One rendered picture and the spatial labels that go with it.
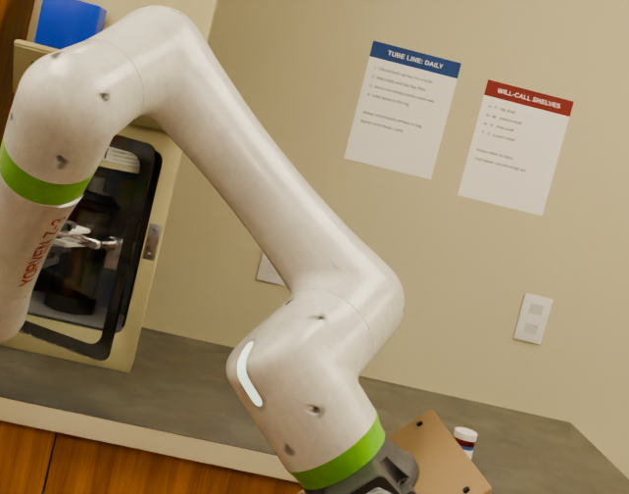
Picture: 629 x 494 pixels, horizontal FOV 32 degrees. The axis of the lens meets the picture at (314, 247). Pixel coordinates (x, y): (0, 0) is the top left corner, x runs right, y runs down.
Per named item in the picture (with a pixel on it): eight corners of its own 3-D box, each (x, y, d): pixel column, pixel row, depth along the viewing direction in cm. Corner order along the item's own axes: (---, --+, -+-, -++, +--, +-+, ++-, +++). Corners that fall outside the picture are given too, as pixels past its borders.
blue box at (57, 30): (42, 44, 200) (52, -5, 199) (96, 58, 201) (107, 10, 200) (32, 42, 190) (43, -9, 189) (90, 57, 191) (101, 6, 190)
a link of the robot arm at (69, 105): (160, 78, 128) (83, 13, 129) (89, 123, 118) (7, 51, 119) (114, 177, 140) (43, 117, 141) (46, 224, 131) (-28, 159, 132)
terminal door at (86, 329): (-26, 314, 207) (18, 106, 202) (108, 364, 196) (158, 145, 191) (-29, 314, 206) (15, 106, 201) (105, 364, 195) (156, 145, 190)
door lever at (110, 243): (71, 238, 197) (73, 224, 197) (115, 253, 194) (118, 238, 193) (53, 239, 192) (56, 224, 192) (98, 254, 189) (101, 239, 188)
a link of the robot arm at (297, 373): (414, 404, 136) (337, 277, 132) (355, 484, 125) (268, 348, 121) (340, 421, 145) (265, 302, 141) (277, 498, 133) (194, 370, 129)
